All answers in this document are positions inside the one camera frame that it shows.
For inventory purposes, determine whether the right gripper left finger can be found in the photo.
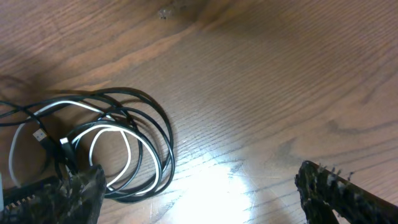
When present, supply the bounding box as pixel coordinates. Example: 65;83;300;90
1;165;106;224

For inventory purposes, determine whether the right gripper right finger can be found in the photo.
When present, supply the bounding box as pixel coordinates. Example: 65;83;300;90
295;161;397;223

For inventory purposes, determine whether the thick black USB cable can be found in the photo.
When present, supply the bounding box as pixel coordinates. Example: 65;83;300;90
0;86;176;205

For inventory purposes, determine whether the white USB cable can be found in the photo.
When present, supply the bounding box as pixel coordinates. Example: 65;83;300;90
8;100;164;196

